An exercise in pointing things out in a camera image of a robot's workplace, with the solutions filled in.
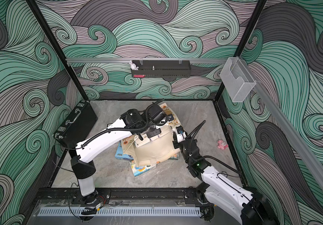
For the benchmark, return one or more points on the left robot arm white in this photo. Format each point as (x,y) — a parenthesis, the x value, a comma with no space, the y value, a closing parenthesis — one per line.
(132,122)

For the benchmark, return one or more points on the black corner frame post right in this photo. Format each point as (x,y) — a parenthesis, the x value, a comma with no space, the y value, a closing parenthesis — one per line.
(250,26)

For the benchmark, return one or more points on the black corner frame post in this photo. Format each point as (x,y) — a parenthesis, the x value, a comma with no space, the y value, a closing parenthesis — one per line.
(250,26)
(48,32)

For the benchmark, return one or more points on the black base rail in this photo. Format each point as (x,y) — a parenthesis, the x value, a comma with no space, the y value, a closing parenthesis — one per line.
(180,195)

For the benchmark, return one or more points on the blue dog tissue pack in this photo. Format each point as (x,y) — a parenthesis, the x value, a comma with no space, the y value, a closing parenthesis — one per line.
(120,154)

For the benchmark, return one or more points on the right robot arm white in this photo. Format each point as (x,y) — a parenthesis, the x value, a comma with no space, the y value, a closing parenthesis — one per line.
(246,207)

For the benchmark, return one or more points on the clear acrylic wall box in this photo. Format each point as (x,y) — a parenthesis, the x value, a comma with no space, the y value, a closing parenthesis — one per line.
(237,79)

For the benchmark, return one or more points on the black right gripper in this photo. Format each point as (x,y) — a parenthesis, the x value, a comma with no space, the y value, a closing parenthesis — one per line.
(176,144)

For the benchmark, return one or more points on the black wall shelf tray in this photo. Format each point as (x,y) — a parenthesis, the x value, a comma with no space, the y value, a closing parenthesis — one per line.
(161,69)

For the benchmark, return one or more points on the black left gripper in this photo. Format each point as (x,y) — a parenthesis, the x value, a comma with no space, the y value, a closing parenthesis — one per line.
(156,133)

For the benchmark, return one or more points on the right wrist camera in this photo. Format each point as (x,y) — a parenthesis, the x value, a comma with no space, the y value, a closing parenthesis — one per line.
(180,134)

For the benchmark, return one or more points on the black briefcase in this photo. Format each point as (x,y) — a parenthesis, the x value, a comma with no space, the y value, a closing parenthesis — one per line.
(76,126)

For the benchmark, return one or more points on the white rabbit figurine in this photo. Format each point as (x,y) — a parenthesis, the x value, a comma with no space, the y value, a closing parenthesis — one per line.
(133,66)

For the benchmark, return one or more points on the floral canvas tote bag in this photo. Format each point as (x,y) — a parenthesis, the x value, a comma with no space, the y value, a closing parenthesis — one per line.
(150,151)

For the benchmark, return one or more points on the pink toy figure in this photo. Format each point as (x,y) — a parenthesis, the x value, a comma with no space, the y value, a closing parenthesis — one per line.
(222,145)

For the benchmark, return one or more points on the white slotted cable duct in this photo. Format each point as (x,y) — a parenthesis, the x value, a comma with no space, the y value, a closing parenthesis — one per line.
(122,211)

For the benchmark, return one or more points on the black corner frame post left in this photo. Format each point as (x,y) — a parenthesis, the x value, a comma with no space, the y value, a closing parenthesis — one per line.
(48,32)

